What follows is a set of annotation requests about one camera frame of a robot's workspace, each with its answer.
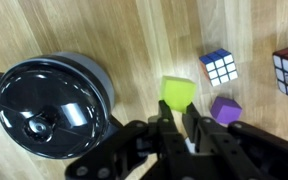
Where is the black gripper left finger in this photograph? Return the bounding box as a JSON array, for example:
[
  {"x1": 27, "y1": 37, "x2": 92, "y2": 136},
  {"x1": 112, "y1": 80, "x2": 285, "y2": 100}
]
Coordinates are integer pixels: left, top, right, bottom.
[{"x1": 65, "y1": 99, "x2": 189, "y2": 180}]

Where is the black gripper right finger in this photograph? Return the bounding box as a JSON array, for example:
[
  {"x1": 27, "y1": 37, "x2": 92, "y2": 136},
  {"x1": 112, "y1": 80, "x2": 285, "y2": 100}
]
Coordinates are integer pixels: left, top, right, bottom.
[{"x1": 182, "y1": 103, "x2": 288, "y2": 180}]

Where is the yellow block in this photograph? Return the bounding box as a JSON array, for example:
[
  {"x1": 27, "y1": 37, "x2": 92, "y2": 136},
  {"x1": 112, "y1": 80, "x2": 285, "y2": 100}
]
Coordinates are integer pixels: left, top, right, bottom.
[{"x1": 159, "y1": 75, "x2": 198, "y2": 114}]

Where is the purple block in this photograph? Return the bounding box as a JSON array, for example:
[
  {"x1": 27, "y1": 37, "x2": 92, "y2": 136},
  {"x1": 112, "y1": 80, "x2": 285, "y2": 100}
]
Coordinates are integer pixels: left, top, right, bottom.
[{"x1": 210, "y1": 96, "x2": 243, "y2": 125}]

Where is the black lidded bowl pot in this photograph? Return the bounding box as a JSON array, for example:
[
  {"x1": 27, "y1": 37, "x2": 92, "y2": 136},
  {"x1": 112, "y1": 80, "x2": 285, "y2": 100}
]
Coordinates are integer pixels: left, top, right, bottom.
[{"x1": 0, "y1": 50, "x2": 125, "y2": 160}]

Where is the small Rubik's cube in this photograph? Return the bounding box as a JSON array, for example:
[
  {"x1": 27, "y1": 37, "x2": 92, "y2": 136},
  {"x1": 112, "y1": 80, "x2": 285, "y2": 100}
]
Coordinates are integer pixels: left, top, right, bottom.
[{"x1": 198, "y1": 48, "x2": 239, "y2": 88}]

